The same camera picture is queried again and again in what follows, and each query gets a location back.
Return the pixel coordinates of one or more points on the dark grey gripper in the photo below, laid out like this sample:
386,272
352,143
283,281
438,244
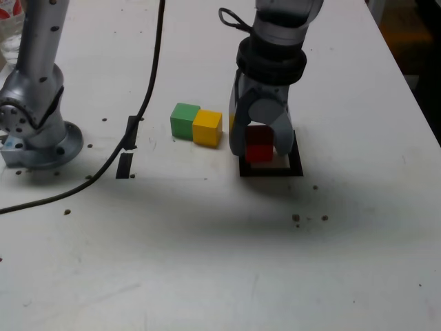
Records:
267,90

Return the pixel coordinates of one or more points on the red cube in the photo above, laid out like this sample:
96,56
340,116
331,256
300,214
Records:
258,153

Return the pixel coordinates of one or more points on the yellow cube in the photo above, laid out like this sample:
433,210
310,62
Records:
206,129

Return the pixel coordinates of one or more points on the green cube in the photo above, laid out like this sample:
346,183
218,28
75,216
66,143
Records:
182,120

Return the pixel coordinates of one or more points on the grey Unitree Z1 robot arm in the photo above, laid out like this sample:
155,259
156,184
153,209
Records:
38,51

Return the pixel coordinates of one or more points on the black tape square outline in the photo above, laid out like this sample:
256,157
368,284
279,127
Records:
268,172

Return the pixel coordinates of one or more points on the black tape strip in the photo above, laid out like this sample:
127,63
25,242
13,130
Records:
124,167

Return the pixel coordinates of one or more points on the clear plastic bottle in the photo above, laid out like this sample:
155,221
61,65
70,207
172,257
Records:
10,41

